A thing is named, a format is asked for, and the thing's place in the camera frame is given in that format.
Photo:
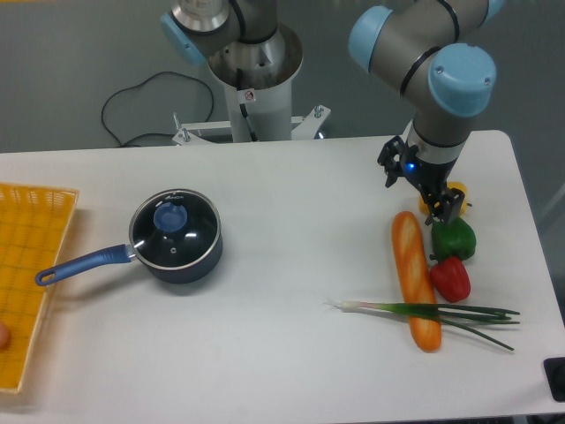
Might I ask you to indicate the toy baguette bread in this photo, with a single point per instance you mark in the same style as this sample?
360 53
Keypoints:
413 275

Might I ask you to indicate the dark blue saucepan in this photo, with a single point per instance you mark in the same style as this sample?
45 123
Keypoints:
123 254

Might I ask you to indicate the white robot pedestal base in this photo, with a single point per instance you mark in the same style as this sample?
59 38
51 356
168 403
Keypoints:
257 83

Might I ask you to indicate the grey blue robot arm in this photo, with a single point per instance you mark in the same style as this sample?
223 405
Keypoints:
418 52

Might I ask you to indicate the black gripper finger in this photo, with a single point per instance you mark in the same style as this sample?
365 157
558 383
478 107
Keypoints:
445 207
390 160

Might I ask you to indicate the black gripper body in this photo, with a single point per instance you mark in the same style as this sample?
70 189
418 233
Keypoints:
426 165

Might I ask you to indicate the green bell pepper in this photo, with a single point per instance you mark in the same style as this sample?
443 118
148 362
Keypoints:
453 239

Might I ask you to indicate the yellow bell pepper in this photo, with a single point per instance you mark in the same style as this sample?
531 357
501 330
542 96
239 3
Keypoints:
422 207

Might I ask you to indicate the yellow woven basket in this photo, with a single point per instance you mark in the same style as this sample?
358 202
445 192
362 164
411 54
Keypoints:
34 223

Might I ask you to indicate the black table corner device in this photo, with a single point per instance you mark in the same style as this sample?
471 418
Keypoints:
555 375

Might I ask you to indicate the green spring onion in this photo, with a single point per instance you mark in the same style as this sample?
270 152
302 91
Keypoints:
462 317

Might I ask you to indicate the glass pot lid blue knob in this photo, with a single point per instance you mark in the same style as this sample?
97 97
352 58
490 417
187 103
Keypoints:
175 229

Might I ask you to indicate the brown egg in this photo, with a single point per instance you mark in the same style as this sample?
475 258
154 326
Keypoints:
5 336

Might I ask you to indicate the red bell pepper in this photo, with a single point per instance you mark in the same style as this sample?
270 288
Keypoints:
450 279

